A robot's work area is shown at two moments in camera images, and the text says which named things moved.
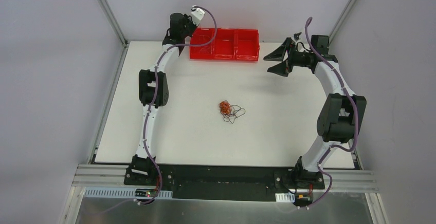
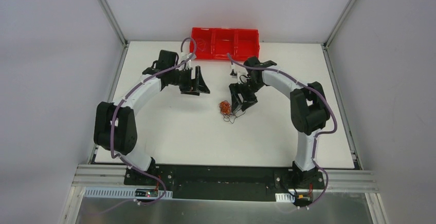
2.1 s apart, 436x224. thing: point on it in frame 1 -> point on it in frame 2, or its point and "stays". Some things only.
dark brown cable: x=231 y=112 stays
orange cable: x=225 y=107 stays
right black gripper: x=290 y=56 -> x=243 y=89
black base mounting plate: x=224 y=183 stays
